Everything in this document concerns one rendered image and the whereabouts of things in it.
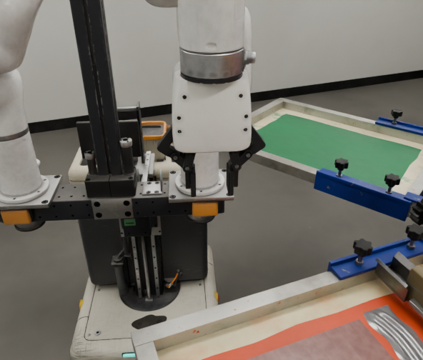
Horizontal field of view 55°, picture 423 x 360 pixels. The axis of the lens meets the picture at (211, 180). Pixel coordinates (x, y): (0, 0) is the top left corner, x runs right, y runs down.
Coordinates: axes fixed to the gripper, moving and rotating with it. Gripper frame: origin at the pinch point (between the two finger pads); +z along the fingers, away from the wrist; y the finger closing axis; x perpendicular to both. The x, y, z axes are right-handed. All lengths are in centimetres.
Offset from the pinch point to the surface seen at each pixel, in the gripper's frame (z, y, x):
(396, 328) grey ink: 43, -40, -6
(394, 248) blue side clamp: 39, -48, -26
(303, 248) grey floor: 139, -68, -142
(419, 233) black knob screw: 33, -52, -25
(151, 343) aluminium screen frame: 39.5, 11.6, -4.0
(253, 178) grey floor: 139, -51, -229
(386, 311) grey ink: 43, -40, -11
